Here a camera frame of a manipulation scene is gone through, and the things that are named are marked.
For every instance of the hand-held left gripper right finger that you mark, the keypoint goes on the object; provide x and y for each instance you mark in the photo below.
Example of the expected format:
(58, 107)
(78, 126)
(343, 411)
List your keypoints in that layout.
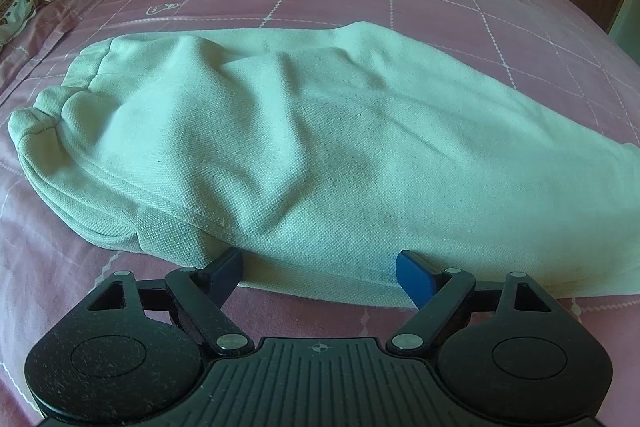
(415, 279)

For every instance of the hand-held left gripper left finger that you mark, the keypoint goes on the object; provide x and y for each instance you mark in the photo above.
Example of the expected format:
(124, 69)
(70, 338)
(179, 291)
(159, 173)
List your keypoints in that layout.
(227, 272)

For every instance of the white pants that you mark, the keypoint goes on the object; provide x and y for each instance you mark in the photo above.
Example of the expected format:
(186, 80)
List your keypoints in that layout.
(310, 147)

